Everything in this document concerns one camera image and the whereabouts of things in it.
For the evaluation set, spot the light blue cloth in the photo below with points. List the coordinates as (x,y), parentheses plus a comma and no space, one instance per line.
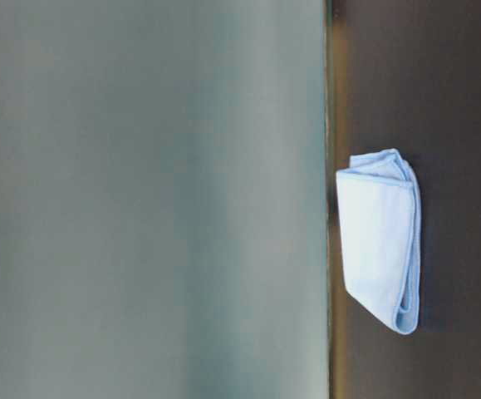
(380,223)

